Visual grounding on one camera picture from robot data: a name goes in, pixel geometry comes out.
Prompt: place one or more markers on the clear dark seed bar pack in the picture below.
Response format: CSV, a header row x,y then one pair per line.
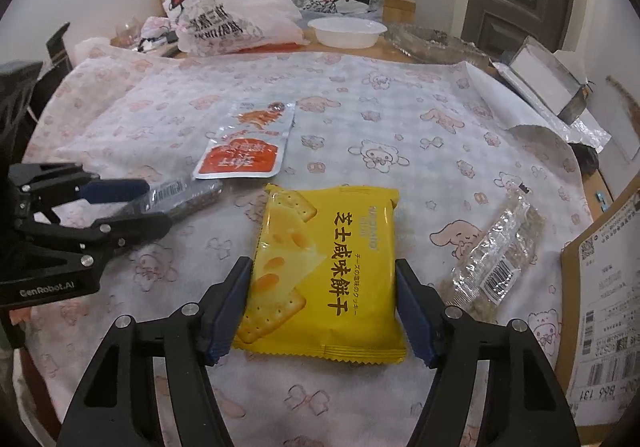
x,y
177,199

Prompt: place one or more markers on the yellow cheese cracker pack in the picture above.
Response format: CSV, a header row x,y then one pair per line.
x,y
323,279

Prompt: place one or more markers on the clear nut bar pack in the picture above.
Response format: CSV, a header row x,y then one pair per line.
x,y
495,262

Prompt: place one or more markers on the brown cardboard box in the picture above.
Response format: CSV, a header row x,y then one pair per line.
x,y
598,363

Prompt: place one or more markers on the white plastic bowl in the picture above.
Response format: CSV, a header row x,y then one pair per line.
x,y
347,33

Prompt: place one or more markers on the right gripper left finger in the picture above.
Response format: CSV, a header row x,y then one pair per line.
x,y
115,403

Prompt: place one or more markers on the tissue box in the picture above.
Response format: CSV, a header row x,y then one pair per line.
x,y
552,79

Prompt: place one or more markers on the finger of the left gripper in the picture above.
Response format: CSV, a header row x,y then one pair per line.
x,y
113,191
120,233

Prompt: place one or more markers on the silver foil sheet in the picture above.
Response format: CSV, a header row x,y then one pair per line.
x,y
540,117

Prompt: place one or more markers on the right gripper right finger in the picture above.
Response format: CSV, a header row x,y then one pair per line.
x,y
524,404

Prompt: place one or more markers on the small wooden cabinet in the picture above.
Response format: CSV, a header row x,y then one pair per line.
x,y
399,11

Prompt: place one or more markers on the clear tray of shells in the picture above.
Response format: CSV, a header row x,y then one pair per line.
x,y
431,46

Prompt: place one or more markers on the white printed plastic bag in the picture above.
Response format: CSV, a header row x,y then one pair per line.
x,y
215,27

